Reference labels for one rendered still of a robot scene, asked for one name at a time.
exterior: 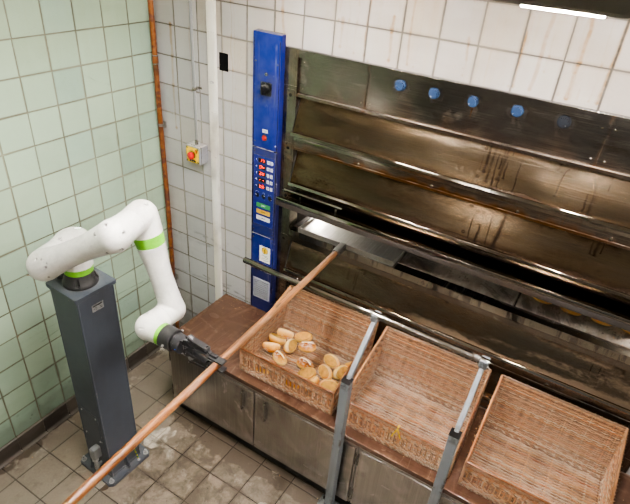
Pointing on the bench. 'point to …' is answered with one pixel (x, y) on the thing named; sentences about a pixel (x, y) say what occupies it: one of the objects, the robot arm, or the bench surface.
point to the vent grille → (261, 288)
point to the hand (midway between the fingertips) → (217, 363)
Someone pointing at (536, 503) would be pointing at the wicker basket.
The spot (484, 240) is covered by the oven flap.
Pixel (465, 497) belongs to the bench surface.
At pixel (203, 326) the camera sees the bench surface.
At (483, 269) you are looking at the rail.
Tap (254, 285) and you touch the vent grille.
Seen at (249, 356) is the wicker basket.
